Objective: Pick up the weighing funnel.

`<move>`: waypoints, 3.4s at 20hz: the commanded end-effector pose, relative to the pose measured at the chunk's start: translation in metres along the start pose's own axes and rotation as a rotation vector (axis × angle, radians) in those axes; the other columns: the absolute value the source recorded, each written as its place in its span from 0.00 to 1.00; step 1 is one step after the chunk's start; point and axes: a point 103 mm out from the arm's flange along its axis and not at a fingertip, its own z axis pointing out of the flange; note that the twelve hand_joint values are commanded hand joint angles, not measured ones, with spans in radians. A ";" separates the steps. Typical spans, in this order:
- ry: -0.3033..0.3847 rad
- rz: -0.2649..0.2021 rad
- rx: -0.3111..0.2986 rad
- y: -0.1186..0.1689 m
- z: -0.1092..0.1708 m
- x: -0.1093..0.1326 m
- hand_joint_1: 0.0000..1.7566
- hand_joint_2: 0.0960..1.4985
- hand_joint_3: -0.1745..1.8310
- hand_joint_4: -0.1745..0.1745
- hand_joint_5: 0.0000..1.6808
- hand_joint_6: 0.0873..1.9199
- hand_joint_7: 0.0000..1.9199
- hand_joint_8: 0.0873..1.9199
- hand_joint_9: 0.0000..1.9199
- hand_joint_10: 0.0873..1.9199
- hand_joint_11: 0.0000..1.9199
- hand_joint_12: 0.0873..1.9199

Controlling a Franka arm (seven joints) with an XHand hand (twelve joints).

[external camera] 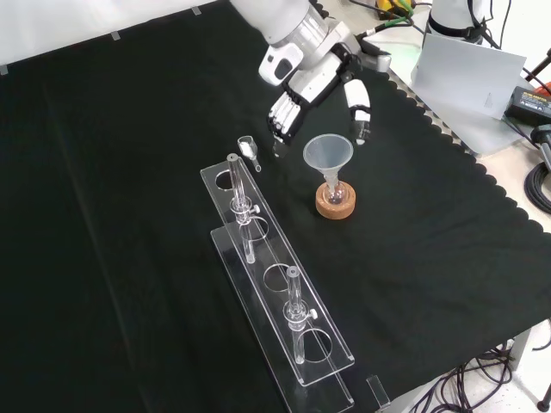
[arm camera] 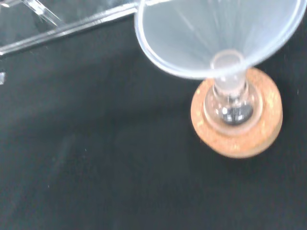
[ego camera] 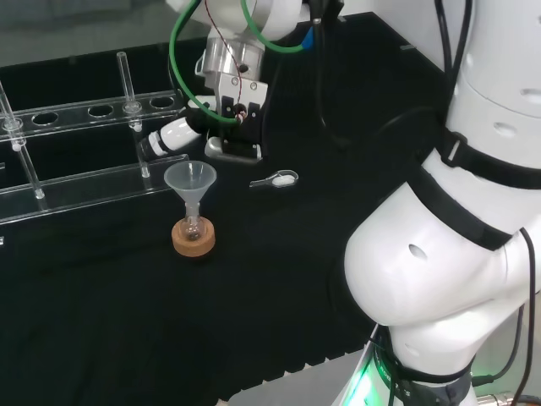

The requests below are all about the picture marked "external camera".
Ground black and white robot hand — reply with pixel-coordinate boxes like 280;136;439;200
266;23;393;159

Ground clear plastic funnel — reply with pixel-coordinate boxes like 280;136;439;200
302;133;355;194

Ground clear acrylic funnel stand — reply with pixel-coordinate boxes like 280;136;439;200
199;151;356;413

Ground yellow stop button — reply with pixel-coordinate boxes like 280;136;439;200
375;0;415;22

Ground small round-bottom glass flask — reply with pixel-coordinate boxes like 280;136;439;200
325;179;347;206

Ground pale grey board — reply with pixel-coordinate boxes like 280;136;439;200
410;32;537;157

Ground black power adapter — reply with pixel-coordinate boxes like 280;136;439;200
504;85;551;128

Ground black tripod leg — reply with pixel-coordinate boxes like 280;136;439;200
522;46;551;83

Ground black bench cloth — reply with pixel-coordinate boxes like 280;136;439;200
0;0;551;413

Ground small clear acrylic block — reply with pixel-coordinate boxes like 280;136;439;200
365;375;392;410

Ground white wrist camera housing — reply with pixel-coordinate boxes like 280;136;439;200
257;42;303;89

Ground green cable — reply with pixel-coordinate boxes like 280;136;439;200
364;10;417;39

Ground cork ring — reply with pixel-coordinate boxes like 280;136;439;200
315;182;358;219

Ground coiled black cable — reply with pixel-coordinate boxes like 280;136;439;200
523;162;551;213

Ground black floor cable bundle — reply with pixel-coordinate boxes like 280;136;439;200
408;338;551;413

